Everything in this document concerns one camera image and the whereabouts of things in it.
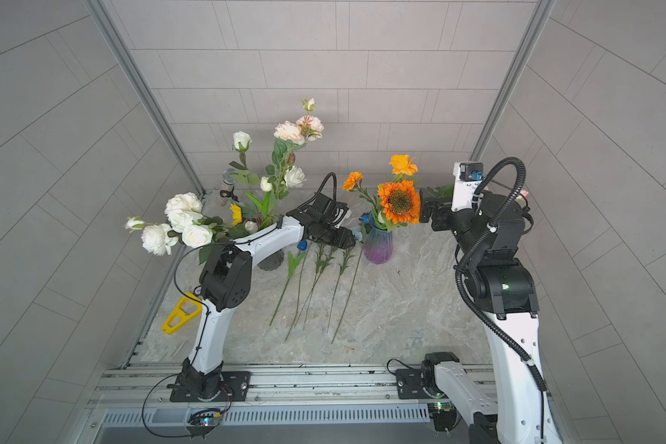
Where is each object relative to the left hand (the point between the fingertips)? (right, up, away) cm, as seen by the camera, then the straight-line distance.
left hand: (354, 239), depth 93 cm
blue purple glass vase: (+9, -3, +8) cm, 13 cm away
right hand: (+17, +15, -35) cm, 42 cm away
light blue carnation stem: (-11, -8, +1) cm, 14 cm away
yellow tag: (-51, -20, -9) cm, 56 cm away
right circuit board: (+22, -42, -24) cm, 53 cm away
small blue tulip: (-21, -8, 0) cm, 23 cm away
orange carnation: (-1, +19, -13) cm, 23 cm away
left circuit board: (-37, -41, -28) cm, 62 cm away
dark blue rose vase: (+4, +7, +10) cm, 13 cm away
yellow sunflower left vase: (-34, +8, -15) cm, 38 cm away
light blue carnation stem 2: (-2, -6, 0) cm, 7 cm away
